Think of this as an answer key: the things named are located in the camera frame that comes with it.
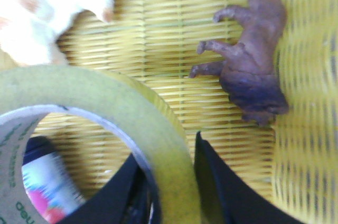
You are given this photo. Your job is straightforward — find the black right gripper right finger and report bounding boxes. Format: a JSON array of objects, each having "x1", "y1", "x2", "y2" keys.
[{"x1": 194, "y1": 131, "x2": 301, "y2": 223}]

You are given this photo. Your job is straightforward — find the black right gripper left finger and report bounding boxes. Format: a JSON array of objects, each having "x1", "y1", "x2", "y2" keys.
[{"x1": 59, "y1": 154, "x2": 156, "y2": 223}]

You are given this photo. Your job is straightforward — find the yellow packing tape roll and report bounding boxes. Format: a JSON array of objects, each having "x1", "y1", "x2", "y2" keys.
[{"x1": 1, "y1": 66, "x2": 201, "y2": 223}]

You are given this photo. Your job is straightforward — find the dark pink labelled can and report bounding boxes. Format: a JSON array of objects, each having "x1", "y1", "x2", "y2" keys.
[{"x1": 22, "y1": 136, "x2": 86, "y2": 223}]

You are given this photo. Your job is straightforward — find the yellow woven plastic basket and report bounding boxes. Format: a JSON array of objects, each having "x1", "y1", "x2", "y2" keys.
[{"x1": 32, "y1": 0, "x2": 337, "y2": 223}]

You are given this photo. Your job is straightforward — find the croissant bread toy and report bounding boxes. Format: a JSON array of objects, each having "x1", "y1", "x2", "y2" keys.
[{"x1": 1, "y1": 0, "x2": 115, "y2": 66}]

